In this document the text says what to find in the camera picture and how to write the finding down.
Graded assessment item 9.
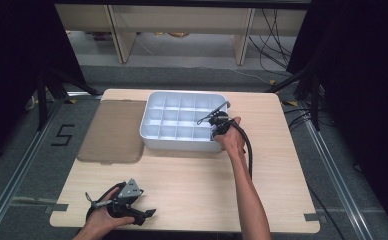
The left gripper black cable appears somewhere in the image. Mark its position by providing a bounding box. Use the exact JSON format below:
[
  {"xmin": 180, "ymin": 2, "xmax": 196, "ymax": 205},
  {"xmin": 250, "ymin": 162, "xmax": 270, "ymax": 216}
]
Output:
[{"xmin": 84, "ymin": 181, "xmax": 127, "ymax": 222}]

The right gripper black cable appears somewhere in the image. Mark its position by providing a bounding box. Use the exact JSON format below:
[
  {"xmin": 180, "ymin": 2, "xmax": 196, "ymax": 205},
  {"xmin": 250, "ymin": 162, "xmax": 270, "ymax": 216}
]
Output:
[{"xmin": 230, "ymin": 119, "xmax": 254, "ymax": 182}]

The white divided storage box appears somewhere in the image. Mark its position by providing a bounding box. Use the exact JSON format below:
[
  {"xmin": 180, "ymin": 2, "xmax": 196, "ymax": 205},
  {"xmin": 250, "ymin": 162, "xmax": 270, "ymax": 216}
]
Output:
[{"xmin": 139, "ymin": 90, "xmax": 229, "ymax": 154}]

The light wooden furniture frame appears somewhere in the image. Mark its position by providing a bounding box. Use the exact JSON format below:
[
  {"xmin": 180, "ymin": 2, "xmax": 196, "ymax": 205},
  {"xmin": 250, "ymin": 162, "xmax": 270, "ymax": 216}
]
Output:
[{"xmin": 54, "ymin": 3, "xmax": 308, "ymax": 66}]

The aluminium floor rail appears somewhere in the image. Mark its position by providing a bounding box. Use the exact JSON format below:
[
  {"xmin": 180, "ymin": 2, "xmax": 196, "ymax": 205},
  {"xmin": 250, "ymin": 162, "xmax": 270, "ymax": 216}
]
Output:
[
  {"xmin": 0, "ymin": 99, "xmax": 67, "ymax": 240},
  {"xmin": 302, "ymin": 116, "xmax": 376, "ymax": 240}
]

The translucent brown box lid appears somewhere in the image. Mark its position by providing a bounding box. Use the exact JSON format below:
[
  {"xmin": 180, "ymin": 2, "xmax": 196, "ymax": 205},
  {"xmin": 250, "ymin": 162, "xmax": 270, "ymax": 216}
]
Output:
[{"xmin": 77, "ymin": 99, "xmax": 148, "ymax": 165}]

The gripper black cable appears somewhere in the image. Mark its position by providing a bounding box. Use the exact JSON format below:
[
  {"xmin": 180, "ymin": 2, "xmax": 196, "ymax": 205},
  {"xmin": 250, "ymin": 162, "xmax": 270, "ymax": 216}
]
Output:
[
  {"xmin": 84, "ymin": 181, "xmax": 127, "ymax": 222},
  {"xmin": 230, "ymin": 119, "xmax": 254, "ymax": 182}
]

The person's right hand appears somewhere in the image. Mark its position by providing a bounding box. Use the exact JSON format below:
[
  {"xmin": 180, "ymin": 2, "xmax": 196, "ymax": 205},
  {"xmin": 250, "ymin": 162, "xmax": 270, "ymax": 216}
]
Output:
[{"xmin": 214, "ymin": 116, "xmax": 247, "ymax": 158}]

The person's left hand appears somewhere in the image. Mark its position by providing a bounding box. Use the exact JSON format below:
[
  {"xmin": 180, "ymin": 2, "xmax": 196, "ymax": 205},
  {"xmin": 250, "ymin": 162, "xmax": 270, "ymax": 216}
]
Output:
[{"xmin": 81, "ymin": 187, "xmax": 137, "ymax": 235}]

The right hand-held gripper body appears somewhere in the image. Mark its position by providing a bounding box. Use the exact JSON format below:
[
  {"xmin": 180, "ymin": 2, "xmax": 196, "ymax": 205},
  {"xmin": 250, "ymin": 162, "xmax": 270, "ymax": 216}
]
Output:
[{"xmin": 196, "ymin": 101, "xmax": 232, "ymax": 138}]

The grey tape strip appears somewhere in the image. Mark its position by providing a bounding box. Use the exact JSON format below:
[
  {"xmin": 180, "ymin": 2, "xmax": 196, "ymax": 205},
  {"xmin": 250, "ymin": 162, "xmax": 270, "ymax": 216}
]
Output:
[
  {"xmin": 303, "ymin": 212, "xmax": 328, "ymax": 224},
  {"xmin": 44, "ymin": 203, "xmax": 70, "ymax": 215}
]

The bundle of black floor cables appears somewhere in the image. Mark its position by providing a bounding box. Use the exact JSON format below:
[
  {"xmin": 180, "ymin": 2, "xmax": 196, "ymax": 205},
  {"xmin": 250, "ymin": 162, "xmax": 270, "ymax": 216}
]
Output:
[{"xmin": 247, "ymin": 8, "xmax": 295, "ymax": 74}]

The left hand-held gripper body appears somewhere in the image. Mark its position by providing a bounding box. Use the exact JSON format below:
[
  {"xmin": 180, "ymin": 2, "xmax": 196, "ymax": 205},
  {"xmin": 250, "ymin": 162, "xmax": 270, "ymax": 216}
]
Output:
[{"xmin": 107, "ymin": 177, "xmax": 145, "ymax": 219}]

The black metal stand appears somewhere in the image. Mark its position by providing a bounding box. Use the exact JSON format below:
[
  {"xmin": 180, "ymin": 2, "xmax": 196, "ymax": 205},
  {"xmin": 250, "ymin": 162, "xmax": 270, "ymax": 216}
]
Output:
[
  {"xmin": 35, "ymin": 64, "xmax": 100, "ymax": 132},
  {"xmin": 264, "ymin": 58, "xmax": 325, "ymax": 132}
]

